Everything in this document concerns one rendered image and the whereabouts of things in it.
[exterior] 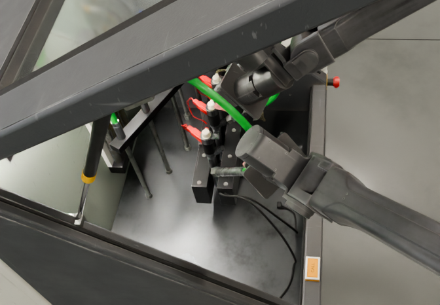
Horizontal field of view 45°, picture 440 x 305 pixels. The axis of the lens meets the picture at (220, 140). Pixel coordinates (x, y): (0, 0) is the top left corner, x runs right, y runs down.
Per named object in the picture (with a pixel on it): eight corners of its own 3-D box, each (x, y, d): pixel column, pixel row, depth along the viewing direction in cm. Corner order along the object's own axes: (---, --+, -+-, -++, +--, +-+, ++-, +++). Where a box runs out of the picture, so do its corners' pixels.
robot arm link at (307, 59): (323, 62, 86) (320, 44, 93) (277, 10, 82) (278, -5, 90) (267, 105, 91) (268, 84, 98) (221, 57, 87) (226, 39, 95)
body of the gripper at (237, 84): (227, 64, 101) (251, 50, 95) (264, 98, 104) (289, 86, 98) (213, 89, 97) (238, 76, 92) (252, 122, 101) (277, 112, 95)
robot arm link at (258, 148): (313, 222, 73) (348, 171, 73) (250, 179, 70) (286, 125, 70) (280, 201, 84) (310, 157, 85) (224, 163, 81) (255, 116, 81)
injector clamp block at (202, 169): (238, 218, 135) (232, 188, 123) (200, 216, 137) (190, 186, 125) (252, 114, 155) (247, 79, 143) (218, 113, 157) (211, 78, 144)
